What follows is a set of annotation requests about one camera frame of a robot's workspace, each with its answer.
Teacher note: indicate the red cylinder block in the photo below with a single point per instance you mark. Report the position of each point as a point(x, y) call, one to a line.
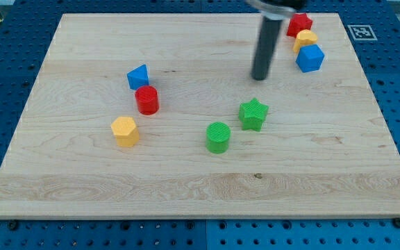
point(147, 100)

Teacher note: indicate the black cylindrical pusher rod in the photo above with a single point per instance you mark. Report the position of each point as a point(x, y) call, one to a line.
point(265, 47)

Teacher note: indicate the silver robot flange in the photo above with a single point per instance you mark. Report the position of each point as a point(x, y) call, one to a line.
point(277, 9)

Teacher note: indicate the red star block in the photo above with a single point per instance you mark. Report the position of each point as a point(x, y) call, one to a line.
point(298, 22)

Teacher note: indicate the green cylinder block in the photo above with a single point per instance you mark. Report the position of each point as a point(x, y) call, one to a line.
point(217, 137)

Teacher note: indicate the blue hexagon block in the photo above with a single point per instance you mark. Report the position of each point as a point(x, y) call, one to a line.
point(310, 58)

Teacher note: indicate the green star block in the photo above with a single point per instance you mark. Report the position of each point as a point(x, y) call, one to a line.
point(252, 114)

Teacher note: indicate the light wooden board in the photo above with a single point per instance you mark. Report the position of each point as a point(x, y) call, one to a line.
point(323, 152)

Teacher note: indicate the white fiducial marker tag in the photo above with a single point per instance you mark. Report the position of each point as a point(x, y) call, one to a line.
point(361, 32)

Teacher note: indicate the yellow heart block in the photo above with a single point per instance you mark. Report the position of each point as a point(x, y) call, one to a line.
point(304, 38)

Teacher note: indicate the blue triangle block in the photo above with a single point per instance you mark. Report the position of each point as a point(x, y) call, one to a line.
point(138, 77)

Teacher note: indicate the yellow hexagon block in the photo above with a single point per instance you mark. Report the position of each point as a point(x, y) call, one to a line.
point(125, 131)

